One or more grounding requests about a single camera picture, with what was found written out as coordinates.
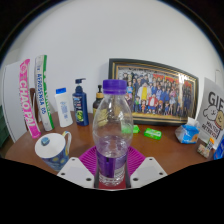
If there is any framed group photo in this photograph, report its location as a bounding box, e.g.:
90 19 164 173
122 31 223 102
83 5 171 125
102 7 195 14
107 58 200 127

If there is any white blue-capped lotion bottle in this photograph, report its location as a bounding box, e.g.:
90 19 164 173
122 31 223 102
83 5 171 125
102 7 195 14
54 87 74 128

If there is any brown yellow-labelled pump bottle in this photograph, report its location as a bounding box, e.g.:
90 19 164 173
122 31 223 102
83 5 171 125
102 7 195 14
92 84 105 118

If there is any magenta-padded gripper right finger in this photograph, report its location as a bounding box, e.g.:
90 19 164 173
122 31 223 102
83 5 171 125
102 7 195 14
125 145 168 189

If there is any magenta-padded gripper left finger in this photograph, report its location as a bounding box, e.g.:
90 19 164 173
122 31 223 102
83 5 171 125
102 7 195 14
56 145 99 189

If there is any dark blue pump bottle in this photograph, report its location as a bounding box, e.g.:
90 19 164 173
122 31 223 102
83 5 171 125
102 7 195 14
72 77 90 127

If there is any white paper gift bag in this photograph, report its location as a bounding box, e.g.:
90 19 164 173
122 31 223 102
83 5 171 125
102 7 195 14
195 77 224 150

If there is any pink shuttlecock tube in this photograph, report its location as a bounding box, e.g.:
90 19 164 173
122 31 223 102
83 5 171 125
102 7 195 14
18 58 42 139

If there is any green crate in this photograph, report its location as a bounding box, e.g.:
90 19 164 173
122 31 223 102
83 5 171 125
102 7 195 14
0 104 11 148

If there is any blue patterned cup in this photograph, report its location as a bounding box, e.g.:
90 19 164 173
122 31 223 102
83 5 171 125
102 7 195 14
34 130 73 173

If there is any clear purple-capped water bottle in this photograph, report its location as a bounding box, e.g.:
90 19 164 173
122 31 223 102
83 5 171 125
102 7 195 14
92 79 135 188

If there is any white shuttlecock tube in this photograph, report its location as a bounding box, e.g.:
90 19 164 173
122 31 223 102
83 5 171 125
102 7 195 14
34 54 56 132

